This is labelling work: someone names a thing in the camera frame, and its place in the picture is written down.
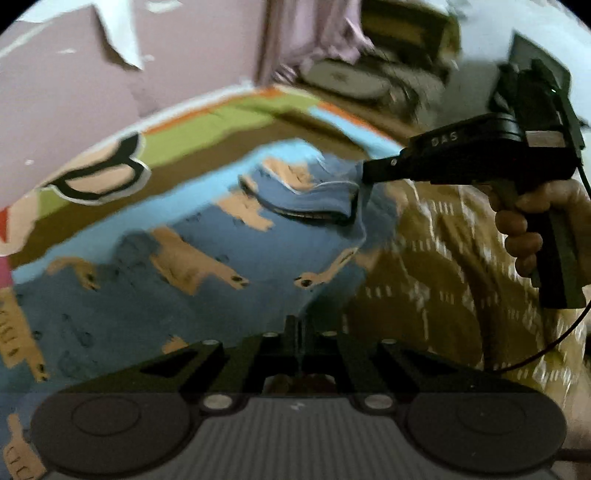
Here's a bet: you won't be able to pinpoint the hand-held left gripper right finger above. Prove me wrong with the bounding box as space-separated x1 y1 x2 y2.
299 318 458 411

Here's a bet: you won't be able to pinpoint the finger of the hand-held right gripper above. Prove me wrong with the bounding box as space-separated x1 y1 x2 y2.
361 156 403 185

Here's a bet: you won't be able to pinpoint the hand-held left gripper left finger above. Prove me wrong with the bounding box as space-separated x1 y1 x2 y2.
137 315 300 411

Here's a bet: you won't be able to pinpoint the blue printed pants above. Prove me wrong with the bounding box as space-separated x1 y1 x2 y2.
0 143 407 480

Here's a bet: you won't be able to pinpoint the person's right hand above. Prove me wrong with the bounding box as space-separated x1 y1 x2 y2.
488 178 591 288

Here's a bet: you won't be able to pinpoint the grey round object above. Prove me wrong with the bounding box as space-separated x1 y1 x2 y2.
298 59 395 101

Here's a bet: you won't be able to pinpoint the olive patterned cloth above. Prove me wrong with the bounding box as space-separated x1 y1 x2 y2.
344 178 591 462

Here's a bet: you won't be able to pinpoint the dark furniture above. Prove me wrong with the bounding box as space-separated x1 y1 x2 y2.
360 0 462 75

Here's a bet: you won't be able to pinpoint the pink curtain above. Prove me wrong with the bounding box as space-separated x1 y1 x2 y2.
256 0 375 88

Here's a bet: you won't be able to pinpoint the colourful cartoon bed sheet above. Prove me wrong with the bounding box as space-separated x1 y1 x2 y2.
0 83 416 278

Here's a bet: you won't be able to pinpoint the black cable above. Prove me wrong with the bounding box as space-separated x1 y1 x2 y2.
489 157 591 373

